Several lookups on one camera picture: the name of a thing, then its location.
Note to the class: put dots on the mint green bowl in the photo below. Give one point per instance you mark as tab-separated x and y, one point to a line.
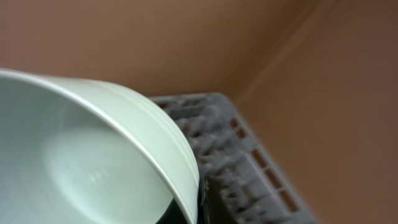
86	151

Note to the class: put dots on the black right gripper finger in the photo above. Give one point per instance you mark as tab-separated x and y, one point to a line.
203	199

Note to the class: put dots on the grey dishwasher rack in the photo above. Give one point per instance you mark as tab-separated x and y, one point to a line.
245	183

